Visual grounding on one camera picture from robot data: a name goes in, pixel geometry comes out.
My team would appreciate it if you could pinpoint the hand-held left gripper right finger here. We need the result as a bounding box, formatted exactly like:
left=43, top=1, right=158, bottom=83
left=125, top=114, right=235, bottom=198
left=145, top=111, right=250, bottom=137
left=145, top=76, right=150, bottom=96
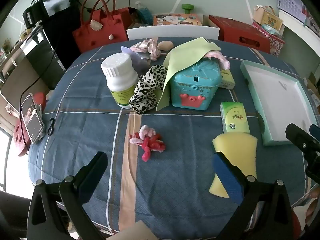
left=212, top=151, right=293, bottom=240

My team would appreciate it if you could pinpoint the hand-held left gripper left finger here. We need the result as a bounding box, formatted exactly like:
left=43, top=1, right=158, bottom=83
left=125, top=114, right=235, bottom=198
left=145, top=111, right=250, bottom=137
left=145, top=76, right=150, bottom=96
left=26, top=151, right=108, bottom=240

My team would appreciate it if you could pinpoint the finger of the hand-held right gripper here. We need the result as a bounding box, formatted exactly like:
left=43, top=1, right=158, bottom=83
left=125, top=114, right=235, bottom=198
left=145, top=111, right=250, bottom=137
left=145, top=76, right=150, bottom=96
left=309, top=124, right=320, bottom=143
left=285, top=123, right=320, bottom=180

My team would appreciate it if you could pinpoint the yellow sponge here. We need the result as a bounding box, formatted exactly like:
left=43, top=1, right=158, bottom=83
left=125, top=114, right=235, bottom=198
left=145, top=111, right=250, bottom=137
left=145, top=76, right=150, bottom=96
left=209, top=132, right=258, bottom=198

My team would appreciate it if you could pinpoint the teal box lid tray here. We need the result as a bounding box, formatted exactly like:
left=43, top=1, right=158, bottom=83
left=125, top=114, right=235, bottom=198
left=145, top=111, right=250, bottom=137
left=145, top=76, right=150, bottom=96
left=240, top=60, right=313, bottom=147

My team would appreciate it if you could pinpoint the red pink plush toy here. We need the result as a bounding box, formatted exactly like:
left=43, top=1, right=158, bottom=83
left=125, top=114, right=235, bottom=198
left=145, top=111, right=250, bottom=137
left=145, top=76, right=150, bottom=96
left=129, top=125, right=166, bottom=162

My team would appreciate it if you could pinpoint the teal toy box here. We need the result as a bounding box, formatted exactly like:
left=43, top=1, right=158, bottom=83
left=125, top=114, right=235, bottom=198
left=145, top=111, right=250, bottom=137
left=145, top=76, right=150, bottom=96
left=169, top=57, right=223, bottom=110

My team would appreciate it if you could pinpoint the pink white zigzag cloth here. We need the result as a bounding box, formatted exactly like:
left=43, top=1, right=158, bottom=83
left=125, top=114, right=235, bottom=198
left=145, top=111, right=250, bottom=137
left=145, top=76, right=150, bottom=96
left=205, top=51, right=230, bottom=70

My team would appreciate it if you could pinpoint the light green cloth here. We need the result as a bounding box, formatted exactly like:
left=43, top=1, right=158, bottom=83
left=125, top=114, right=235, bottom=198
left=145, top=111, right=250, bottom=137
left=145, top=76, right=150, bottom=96
left=156, top=37, right=222, bottom=111

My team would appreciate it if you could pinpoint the beige makeup puff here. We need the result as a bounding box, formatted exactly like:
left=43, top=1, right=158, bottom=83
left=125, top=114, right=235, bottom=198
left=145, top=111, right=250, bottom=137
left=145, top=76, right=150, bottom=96
left=157, top=41, right=174, bottom=51

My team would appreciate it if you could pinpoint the blue plaid tablecloth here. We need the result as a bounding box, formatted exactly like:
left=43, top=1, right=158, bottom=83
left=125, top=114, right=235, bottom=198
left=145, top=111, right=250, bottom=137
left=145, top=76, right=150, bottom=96
left=27, top=40, right=313, bottom=239

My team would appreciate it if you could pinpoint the green tissue packet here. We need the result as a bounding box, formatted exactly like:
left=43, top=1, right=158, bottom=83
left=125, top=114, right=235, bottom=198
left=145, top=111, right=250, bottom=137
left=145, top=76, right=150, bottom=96
left=220, top=102, right=251, bottom=134

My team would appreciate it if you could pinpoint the beige paper card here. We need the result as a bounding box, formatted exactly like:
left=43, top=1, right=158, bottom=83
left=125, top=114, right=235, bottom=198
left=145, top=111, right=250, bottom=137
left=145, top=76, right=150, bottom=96
left=114, top=220, right=157, bottom=240

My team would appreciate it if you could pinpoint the red plastic stool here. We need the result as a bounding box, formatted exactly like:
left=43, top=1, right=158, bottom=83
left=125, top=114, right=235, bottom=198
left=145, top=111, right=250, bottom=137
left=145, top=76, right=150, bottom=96
left=14, top=92, right=48, bottom=157

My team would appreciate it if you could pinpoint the smartphone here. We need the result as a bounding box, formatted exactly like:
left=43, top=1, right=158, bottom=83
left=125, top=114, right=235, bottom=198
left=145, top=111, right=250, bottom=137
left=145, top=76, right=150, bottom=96
left=20, top=93, right=45, bottom=145

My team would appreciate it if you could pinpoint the small green box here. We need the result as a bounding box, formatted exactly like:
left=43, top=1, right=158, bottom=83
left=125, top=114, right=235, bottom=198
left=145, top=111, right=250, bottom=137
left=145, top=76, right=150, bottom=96
left=219, top=69, right=236, bottom=90

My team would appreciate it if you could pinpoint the red white patterned gift box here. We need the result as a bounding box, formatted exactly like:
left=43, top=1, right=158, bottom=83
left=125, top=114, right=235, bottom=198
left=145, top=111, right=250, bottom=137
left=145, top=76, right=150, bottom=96
left=252, top=22, right=285, bottom=57

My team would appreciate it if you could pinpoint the white pill bottle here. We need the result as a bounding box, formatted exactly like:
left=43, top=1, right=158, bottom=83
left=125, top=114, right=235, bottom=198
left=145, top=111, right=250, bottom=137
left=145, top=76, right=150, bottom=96
left=101, top=53, right=139, bottom=109

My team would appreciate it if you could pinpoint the leopard print scrunchie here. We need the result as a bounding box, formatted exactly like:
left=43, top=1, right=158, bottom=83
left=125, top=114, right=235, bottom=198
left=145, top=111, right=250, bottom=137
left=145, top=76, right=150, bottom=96
left=129, top=65, right=168, bottom=115

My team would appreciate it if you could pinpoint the pale blue packet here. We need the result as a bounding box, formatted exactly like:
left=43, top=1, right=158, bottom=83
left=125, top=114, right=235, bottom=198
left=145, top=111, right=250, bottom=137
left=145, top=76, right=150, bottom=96
left=260, top=24, right=278, bottom=34

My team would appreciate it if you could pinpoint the brown wooden board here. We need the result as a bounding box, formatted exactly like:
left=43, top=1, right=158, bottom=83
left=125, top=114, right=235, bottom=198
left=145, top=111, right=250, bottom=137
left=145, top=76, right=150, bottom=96
left=0, top=57, right=52, bottom=133

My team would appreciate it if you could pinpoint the purple cloth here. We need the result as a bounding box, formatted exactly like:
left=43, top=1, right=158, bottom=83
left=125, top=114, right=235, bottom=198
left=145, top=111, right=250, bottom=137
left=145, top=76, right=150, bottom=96
left=121, top=45, right=150, bottom=74

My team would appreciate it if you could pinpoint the beige carton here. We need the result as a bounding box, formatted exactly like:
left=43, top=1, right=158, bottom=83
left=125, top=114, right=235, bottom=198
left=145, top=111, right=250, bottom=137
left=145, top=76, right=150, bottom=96
left=253, top=5, right=284, bottom=30

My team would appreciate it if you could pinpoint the red cardboard box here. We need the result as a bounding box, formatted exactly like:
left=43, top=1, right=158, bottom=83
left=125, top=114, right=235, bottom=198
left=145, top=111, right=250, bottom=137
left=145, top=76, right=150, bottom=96
left=209, top=15, right=272, bottom=53

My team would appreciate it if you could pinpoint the dark cabinet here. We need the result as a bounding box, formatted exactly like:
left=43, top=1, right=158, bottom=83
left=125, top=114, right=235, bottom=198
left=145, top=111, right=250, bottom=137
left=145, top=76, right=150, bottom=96
left=20, top=2, right=82, bottom=90

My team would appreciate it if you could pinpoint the pink satin scrunchie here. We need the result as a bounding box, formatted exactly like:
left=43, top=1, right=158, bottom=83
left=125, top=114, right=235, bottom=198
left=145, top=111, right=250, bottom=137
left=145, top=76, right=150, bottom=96
left=130, top=38, right=162, bottom=61

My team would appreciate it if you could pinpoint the red felt handbag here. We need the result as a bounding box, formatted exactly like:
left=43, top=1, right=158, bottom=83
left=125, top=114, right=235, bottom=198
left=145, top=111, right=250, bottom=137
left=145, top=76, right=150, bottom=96
left=72, top=0, right=130, bottom=53

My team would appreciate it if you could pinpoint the red paper bag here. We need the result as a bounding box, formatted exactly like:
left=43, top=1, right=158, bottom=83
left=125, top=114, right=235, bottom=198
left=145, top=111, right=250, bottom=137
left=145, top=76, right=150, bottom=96
left=116, top=7, right=137, bottom=29

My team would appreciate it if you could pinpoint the orange printed box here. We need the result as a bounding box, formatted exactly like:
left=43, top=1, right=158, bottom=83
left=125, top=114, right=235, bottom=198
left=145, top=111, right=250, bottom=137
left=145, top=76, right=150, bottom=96
left=153, top=14, right=203, bottom=27

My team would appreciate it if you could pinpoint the teal bottle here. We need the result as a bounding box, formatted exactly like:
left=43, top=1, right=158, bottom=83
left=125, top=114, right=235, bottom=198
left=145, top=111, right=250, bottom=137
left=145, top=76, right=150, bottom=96
left=135, top=1, right=153, bottom=25

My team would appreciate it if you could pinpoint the black silver appliance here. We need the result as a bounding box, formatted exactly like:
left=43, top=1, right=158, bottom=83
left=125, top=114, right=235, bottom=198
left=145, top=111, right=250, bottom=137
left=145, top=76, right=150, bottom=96
left=22, top=0, right=73, bottom=29

